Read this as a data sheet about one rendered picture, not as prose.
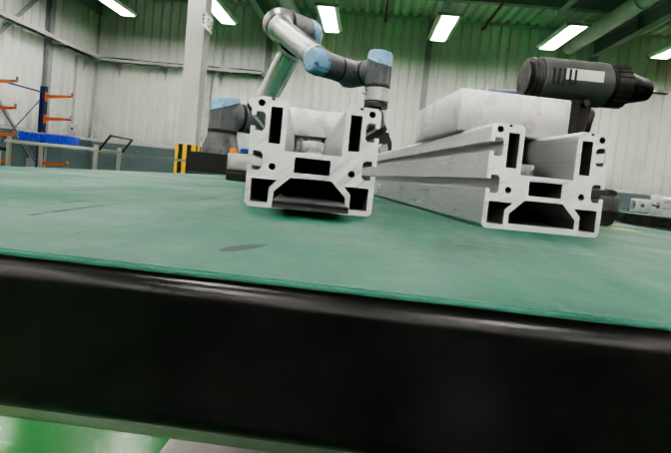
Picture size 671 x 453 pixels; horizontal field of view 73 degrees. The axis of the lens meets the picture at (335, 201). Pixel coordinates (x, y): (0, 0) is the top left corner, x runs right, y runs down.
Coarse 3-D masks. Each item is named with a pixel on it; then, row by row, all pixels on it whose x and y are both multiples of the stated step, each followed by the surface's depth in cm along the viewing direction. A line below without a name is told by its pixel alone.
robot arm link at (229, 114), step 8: (216, 104) 176; (224, 104) 176; (232, 104) 177; (240, 104) 182; (216, 112) 176; (224, 112) 176; (232, 112) 177; (240, 112) 180; (216, 120) 176; (224, 120) 176; (232, 120) 178; (240, 120) 180; (208, 128) 179; (216, 128) 176; (224, 128) 176; (232, 128) 178; (240, 128) 183
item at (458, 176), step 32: (480, 128) 39; (512, 128) 36; (384, 160) 88; (416, 160) 59; (448, 160) 46; (480, 160) 38; (512, 160) 37; (544, 160) 42; (576, 160) 37; (384, 192) 79; (416, 192) 58; (448, 192) 45; (480, 192) 37; (512, 192) 37; (544, 192) 39; (576, 192) 37; (480, 224) 37; (512, 224) 37; (544, 224) 42; (576, 224) 37
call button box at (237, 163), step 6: (228, 156) 98; (234, 156) 98; (240, 156) 98; (246, 156) 98; (252, 156) 98; (228, 162) 98; (234, 162) 98; (240, 162) 98; (246, 162) 98; (252, 162) 98; (258, 162) 98; (228, 168) 98; (234, 168) 98; (240, 168) 98; (246, 168) 98; (228, 174) 98; (234, 174) 98; (240, 174) 98; (246, 174) 98; (228, 180) 98; (234, 180) 98; (240, 180) 98
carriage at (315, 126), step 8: (296, 112) 66; (304, 112) 67; (312, 112) 67; (320, 112) 67; (328, 112) 67; (336, 112) 67; (296, 120) 67; (304, 120) 67; (312, 120) 67; (320, 120) 67; (328, 120) 67; (336, 120) 67; (296, 128) 67; (304, 128) 67; (312, 128) 67; (320, 128) 67; (328, 128) 67; (296, 136) 69; (304, 136) 67; (312, 136) 67; (320, 136) 67; (328, 136) 67
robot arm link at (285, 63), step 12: (300, 24) 160; (312, 24) 164; (312, 36) 164; (276, 60) 172; (288, 60) 170; (300, 60) 171; (276, 72) 173; (288, 72) 173; (264, 84) 178; (276, 84) 176; (276, 96) 180; (252, 108) 182; (252, 120) 183; (240, 132) 187
